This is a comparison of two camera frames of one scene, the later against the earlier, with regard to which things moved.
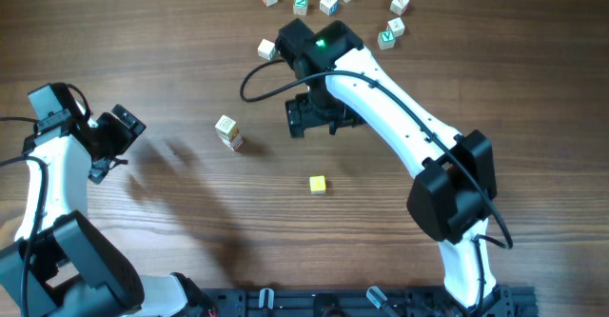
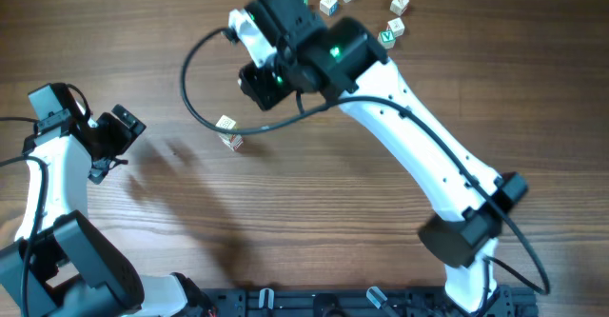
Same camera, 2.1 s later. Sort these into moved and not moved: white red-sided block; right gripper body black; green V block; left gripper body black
Moved: right gripper body black
Not moved: left gripper body black; white red-sided block; green V block
